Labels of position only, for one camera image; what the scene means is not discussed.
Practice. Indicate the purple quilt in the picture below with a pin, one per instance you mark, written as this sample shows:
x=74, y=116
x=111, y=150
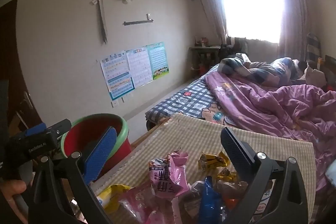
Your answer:
x=275, y=108

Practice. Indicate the beige curtain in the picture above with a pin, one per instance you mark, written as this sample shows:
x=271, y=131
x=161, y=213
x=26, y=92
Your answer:
x=294, y=19
x=210, y=8

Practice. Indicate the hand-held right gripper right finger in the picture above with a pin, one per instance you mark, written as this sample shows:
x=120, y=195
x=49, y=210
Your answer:
x=233, y=150

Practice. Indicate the brown snack packet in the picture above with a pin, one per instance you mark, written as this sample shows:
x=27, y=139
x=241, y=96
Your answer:
x=231, y=188

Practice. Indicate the pale pink plastic packet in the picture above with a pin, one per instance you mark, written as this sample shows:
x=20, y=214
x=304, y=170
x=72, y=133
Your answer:
x=139, y=205

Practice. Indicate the green wall poster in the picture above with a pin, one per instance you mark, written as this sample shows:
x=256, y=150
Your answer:
x=158, y=60

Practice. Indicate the blue plaid bed sheet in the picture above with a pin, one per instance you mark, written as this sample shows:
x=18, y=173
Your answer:
x=183, y=100

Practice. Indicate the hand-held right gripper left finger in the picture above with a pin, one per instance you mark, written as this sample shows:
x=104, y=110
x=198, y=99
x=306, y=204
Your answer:
x=102, y=150

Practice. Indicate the grey wall bracket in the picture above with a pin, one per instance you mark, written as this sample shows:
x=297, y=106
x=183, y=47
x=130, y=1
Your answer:
x=101, y=19

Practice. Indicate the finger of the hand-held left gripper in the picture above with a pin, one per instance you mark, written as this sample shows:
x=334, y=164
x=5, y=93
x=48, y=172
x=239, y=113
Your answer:
x=59, y=127
x=34, y=130

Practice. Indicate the dark wooden headboard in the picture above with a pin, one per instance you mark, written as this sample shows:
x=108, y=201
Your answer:
x=329, y=64

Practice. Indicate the pink snack wrapper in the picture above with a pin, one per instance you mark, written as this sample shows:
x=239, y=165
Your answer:
x=168, y=174

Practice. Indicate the person's left hand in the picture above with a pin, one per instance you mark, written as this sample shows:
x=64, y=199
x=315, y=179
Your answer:
x=10, y=188

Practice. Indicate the wooden bed frame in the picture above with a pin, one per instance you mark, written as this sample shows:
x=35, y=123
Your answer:
x=147, y=132

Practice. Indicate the dark wooden desk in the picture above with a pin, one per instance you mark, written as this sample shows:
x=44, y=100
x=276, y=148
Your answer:
x=204, y=49

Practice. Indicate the yellow and white packet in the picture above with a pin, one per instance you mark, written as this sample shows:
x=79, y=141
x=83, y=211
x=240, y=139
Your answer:
x=113, y=192

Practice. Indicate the white wall poster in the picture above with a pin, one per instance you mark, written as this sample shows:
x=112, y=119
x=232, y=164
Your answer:
x=140, y=66

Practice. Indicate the beige striped mat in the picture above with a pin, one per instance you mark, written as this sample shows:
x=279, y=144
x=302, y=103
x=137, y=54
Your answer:
x=199, y=134

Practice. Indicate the yellow snack wrapper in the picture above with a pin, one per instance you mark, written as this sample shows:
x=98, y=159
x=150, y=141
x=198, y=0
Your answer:
x=210, y=161

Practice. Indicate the black wall rail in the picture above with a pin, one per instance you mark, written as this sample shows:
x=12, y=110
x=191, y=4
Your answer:
x=137, y=22

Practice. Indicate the blue plaid quilt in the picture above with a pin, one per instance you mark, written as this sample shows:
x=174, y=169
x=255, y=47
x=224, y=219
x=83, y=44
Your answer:
x=252, y=71

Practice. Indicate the beige pillow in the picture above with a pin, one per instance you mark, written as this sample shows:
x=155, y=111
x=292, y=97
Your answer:
x=315, y=75

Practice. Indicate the red bucket with green rim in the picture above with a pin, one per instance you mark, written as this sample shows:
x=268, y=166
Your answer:
x=78, y=137

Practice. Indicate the striped folding chair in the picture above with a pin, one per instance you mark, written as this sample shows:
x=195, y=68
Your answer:
x=313, y=48

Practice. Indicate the blue snack wrapper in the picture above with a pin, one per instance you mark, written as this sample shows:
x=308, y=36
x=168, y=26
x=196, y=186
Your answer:
x=210, y=200

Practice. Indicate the dark brown door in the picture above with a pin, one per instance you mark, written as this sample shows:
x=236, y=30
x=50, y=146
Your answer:
x=13, y=56

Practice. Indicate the blue-bordered wall poster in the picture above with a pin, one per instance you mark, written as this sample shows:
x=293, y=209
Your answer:
x=116, y=77

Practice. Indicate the white pillow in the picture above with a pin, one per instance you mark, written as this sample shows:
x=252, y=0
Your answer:
x=331, y=174

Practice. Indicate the white wall socket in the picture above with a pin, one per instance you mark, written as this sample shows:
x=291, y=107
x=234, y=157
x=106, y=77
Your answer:
x=124, y=100
x=128, y=98
x=115, y=104

